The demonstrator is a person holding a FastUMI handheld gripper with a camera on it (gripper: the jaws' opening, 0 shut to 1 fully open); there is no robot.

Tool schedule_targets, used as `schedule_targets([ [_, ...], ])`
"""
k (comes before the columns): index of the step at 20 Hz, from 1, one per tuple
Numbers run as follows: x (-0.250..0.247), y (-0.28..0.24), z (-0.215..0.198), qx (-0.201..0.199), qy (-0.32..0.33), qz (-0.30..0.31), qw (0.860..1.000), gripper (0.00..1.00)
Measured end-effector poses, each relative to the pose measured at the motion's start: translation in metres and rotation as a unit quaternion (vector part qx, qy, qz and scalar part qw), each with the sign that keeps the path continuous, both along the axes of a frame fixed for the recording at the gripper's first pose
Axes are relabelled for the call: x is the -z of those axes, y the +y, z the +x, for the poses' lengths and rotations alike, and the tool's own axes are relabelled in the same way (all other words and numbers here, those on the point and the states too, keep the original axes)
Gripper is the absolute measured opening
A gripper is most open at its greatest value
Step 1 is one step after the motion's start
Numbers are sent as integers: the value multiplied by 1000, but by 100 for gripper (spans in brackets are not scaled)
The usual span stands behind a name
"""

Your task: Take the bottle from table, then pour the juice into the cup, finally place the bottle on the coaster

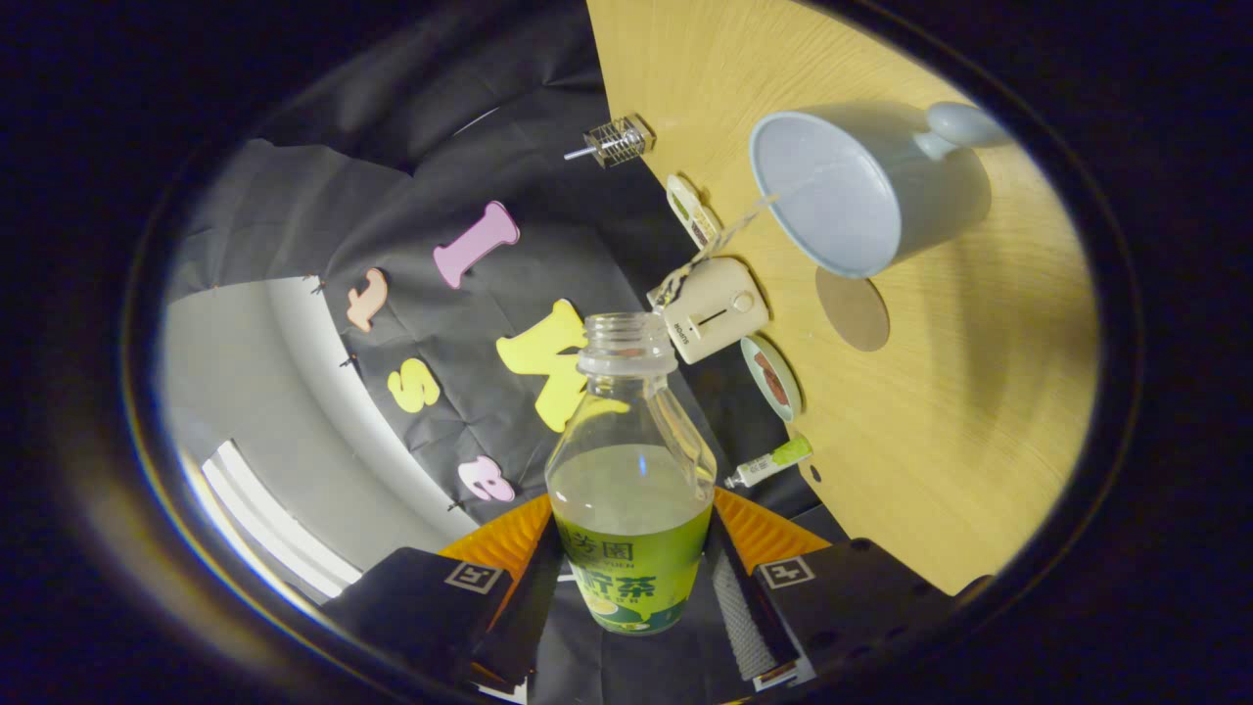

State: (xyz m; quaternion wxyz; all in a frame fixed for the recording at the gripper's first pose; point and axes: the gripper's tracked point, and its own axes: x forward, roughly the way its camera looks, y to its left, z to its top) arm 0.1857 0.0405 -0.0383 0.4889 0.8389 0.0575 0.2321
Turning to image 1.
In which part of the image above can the cream toaster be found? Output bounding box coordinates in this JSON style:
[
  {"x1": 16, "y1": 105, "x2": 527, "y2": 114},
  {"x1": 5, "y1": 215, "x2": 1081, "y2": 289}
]
[{"x1": 648, "y1": 257, "x2": 770, "y2": 366}]

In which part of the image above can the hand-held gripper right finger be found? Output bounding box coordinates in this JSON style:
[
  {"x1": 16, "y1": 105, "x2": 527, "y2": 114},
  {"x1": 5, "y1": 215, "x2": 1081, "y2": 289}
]
[{"x1": 707, "y1": 488, "x2": 965, "y2": 691}]

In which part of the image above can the round brown coaster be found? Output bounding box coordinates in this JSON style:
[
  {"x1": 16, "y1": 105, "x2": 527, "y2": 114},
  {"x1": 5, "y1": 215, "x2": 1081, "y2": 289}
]
[{"x1": 815, "y1": 266, "x2": 892, "y2": 353}]

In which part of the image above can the long ceiling light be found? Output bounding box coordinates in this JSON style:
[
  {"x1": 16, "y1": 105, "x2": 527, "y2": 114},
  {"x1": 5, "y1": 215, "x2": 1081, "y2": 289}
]
[{"x1": 201, "y1": 439, "x2": 363, "y2": 600}]

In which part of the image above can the wooden table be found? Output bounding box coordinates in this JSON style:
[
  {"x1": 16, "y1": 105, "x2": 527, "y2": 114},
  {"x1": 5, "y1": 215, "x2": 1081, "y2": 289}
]
[{"x1": 585, "y1": 0, "x2": 1099, "y2": 596}]

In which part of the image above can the pale blue cup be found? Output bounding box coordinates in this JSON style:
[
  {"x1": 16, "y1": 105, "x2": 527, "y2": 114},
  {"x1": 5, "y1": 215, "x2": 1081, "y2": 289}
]
[{"x1": 749, "y1": 101, "x2": 1009, "y2": 280}]

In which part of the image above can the clear glass tumbler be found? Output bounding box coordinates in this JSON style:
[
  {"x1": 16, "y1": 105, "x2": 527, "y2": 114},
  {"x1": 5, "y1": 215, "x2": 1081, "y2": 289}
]
[{"x1": 587, "y1": 114, "x2": 657, "y2": 169}]

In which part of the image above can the small white green capped bottle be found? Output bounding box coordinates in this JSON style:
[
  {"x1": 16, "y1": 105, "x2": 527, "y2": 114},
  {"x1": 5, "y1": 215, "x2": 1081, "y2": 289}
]
[{"x1": 723, "y1": 436, "x2": 814, "y2": 491}]

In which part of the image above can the black backdrop cloth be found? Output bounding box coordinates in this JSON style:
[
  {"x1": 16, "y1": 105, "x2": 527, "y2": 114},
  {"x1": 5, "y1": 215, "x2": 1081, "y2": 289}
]
[{"x1": 191, "y1": 0, "x2": 853, "y2": 705}]

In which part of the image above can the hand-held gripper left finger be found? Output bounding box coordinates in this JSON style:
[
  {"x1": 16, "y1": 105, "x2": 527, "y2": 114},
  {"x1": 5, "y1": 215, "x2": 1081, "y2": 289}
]
[{"x1": 323, "y1": 493, "x2": 564, "y2": 701}]

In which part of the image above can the white divided snack dish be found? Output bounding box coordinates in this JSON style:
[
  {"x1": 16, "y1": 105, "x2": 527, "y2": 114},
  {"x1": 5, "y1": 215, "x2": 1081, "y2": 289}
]
[{"x1": 666, "y1": 174, "x2": 723, "y2": 251}]

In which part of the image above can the pale green plate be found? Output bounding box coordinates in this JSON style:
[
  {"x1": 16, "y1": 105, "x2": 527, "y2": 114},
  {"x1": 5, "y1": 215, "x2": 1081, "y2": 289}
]
[{"x1": 740, "y1": 335, "x2": 804, "y2": 423}]

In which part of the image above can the clear juice bottle green label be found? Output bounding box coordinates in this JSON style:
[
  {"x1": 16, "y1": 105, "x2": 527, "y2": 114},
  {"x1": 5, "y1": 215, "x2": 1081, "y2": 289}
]
[{"x1": 545, "y1": 312, "x2": 719, "y2": 635}]

